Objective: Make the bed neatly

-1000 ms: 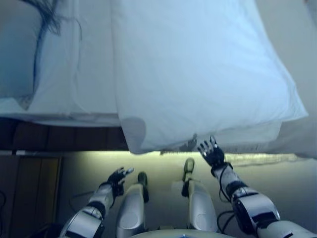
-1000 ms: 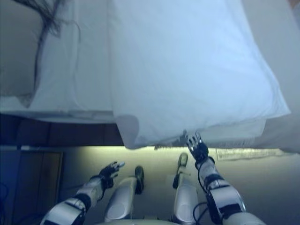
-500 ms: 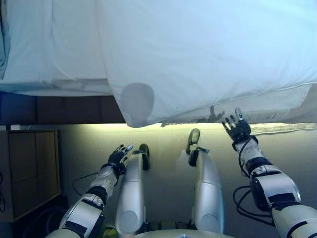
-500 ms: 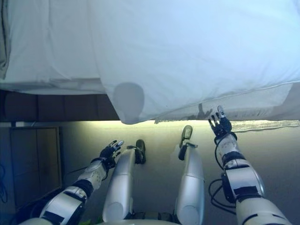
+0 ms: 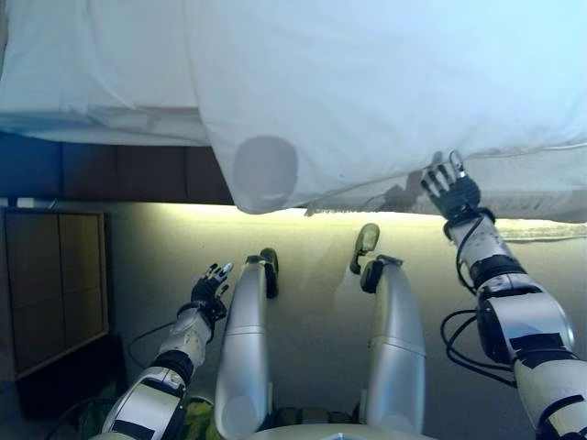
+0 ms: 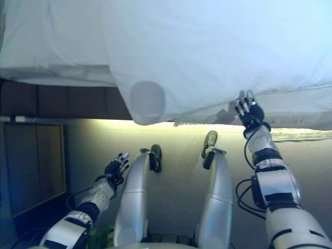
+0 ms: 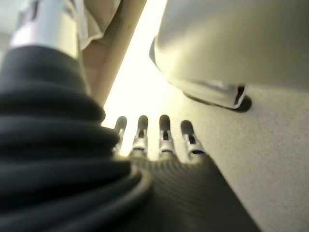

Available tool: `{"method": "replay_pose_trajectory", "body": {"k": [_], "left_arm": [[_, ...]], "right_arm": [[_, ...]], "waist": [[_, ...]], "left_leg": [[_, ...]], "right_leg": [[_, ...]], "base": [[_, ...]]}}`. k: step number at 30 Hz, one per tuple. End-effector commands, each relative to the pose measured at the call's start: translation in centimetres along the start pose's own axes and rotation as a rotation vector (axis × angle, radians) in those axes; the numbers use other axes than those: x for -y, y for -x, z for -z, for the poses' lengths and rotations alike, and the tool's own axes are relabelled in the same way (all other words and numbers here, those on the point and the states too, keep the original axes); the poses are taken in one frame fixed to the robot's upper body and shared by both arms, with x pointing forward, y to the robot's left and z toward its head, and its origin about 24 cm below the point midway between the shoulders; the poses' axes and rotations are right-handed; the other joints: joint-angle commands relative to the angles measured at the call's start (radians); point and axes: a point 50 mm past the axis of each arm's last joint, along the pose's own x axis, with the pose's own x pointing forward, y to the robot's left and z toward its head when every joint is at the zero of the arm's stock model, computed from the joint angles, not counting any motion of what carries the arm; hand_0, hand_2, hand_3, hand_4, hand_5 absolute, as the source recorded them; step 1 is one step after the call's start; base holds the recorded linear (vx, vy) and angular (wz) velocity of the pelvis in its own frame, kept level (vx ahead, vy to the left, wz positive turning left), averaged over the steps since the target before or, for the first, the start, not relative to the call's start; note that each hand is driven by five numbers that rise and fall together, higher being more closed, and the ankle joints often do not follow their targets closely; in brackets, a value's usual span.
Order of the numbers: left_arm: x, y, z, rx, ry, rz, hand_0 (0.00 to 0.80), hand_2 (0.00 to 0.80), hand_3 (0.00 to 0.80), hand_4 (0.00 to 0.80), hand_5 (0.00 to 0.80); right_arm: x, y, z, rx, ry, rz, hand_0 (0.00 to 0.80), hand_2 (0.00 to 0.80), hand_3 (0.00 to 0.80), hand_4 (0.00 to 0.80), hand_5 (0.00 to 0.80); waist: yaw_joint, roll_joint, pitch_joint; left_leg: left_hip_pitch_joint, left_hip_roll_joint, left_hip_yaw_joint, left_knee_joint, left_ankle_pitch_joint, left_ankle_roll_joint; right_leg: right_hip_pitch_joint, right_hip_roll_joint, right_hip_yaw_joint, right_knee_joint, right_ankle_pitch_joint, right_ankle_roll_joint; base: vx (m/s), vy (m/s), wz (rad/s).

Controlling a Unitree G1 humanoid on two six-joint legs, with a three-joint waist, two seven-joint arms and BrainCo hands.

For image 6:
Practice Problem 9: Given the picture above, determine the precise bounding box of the white bed sheet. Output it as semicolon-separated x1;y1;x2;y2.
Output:
0;0;117;87

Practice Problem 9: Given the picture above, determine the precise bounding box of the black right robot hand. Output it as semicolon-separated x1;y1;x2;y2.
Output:
234;89;266;128

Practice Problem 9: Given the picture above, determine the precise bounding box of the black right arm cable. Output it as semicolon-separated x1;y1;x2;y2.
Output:
235;129;268;222

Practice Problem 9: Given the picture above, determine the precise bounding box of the silver right robot leg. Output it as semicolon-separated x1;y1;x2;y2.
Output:
196;147;233;249

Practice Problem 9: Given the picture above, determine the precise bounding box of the dark left robot foot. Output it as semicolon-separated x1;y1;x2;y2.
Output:
148;144;163;173

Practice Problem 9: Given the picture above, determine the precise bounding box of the silver robot leg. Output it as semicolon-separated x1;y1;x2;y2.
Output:
114;148;151;247
196;147;233;249

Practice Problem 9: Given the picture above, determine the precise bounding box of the green plant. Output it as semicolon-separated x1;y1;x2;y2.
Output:
89;225;115;248

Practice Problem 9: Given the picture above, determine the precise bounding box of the wooden nightstand with glass front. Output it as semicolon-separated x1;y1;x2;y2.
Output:
0;121;67;217

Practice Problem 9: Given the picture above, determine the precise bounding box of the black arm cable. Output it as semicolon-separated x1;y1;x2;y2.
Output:
66;188;100;211
235;129;268;222

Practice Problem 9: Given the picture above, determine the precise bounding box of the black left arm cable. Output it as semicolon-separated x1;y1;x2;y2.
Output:
66;188;100;211

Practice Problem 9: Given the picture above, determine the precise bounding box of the silver left robot leg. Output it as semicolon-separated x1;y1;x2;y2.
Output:
114;148;151;247

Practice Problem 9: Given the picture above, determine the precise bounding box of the small patterned mat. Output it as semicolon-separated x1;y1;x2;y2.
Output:
269;127;332;142

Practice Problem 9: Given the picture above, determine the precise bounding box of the white duvet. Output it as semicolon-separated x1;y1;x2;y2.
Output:
102;0;332;127

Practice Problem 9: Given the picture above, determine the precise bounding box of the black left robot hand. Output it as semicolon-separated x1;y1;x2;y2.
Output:
104;152;130;186

